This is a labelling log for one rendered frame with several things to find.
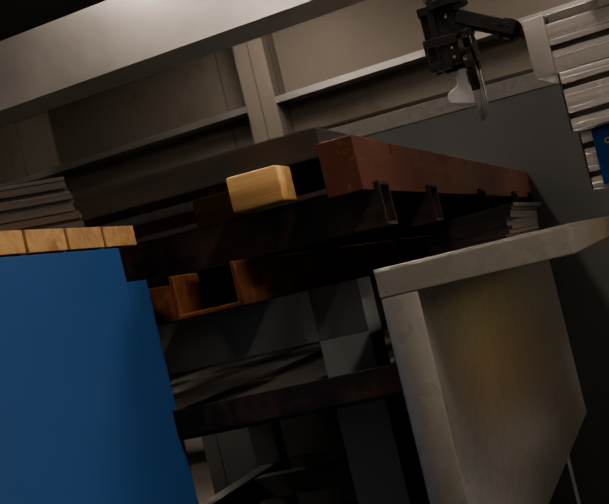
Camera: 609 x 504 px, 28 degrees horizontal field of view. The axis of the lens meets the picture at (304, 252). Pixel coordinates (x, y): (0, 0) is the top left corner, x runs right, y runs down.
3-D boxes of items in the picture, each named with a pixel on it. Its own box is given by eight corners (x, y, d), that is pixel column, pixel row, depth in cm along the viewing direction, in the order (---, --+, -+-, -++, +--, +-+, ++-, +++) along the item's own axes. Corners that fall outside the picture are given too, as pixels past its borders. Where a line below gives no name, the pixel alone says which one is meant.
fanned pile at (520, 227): (402, 263, 133) (394, 228, 133) (462, 250, 170) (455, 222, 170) (511, 237, 129) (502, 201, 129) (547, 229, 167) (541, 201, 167)
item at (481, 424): (460, 633, 122) (380, 298, 123) (567, 416, 246) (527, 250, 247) (498, 628, 121) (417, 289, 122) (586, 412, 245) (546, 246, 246)
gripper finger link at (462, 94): (456, 126, 205) (444, 74, 205) (490, 117, 203) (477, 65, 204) (453, 125, 202) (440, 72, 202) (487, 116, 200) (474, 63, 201)
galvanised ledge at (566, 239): (380, 298, 123) (373, 269, 123) (527, 250, 247) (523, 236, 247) (573, 253, 117) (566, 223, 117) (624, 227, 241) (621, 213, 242)
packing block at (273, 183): (233, 213, 130) (224, 178, 130) (248, 213, 135) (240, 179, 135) (284, 200, 128) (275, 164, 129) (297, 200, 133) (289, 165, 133)
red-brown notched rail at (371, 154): (328, 198, 129) (315, 144, 129) (516, 201, 283) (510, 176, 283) (363, 189, 127) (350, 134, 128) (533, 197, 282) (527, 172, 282)
